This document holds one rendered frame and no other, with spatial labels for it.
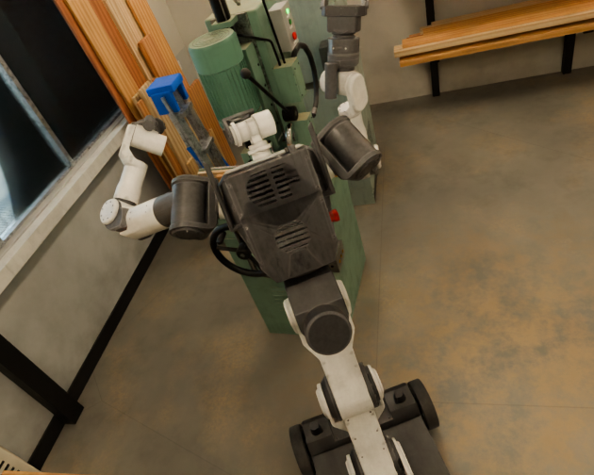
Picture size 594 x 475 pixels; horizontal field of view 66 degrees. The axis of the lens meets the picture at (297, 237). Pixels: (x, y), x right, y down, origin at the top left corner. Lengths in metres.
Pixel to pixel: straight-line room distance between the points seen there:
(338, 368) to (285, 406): 0.91
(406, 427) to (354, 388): 0.54
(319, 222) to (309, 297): 0.20
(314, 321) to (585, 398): 1.41
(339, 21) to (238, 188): 0.56
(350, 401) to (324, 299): 0.42
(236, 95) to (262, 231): 0.77
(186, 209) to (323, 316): 0.43
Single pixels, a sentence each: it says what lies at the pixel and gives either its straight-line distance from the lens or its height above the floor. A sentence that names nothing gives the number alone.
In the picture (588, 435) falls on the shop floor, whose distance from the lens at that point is 2.17.
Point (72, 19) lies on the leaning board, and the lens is 3.14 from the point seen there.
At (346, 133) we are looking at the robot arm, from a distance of 1.19.
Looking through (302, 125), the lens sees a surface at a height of 1.06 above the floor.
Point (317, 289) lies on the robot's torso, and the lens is 1.15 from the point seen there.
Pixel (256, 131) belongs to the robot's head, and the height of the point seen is 1.41.
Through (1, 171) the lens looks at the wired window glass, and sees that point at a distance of 2.73.
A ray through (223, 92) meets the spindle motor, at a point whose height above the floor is 1.34.
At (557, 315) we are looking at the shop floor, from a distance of 2.46.
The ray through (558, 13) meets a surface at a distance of 3.79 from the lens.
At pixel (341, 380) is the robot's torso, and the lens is 1.43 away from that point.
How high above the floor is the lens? 1.92
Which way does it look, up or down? 39 degrees down
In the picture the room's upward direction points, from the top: 20 degrees counter-clockwise
